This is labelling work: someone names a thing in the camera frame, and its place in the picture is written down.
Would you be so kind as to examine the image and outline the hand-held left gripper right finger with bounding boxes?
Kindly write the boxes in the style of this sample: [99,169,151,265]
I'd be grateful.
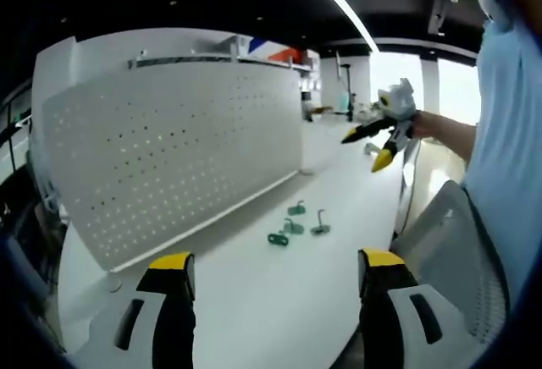
[357,247,463,369]

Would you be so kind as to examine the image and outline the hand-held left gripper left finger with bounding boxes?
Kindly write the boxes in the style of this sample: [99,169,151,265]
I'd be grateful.
[79,251,198,369]

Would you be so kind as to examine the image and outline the white perforated mounting plate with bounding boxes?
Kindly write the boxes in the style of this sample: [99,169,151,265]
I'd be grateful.
[41,61,306,276]

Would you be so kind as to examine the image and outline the black tripod stand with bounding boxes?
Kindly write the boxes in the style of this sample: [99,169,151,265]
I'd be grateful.
[337,63,357,123]

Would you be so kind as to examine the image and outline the white mesh office chair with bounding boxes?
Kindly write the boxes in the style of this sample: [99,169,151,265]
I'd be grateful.
[390,179,512,347]

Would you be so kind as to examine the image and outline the person in blue shirt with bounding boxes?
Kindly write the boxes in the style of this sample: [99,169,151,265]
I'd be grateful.
[462,0,542,306]

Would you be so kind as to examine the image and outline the ceiling light strip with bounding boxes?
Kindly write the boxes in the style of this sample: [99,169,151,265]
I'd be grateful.
[291,0,380,53]

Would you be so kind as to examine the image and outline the red white blue banner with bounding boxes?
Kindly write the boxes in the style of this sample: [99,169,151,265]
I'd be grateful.
[246,36,302,62]

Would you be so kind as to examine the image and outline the white desk partition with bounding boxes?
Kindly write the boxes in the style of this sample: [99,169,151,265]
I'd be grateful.
[30,25,324,201]

